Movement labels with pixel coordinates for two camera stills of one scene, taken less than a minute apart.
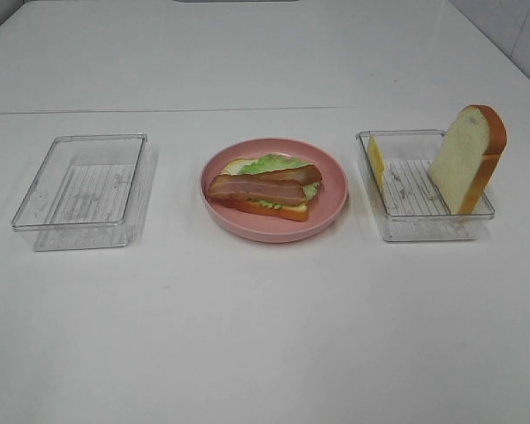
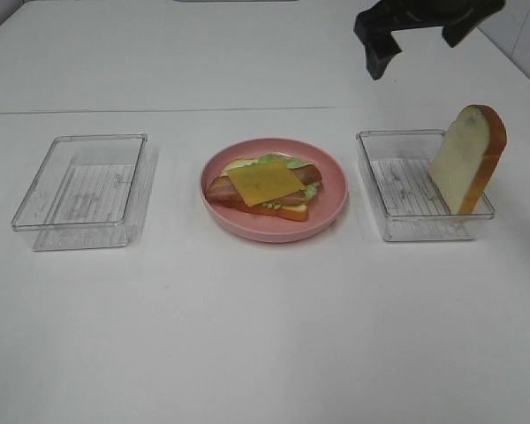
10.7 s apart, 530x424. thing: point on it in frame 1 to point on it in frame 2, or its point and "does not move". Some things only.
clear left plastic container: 90,191 does not move
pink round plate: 325,202 does not move
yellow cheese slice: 376,160 to 265,181
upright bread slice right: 468,158 does not move
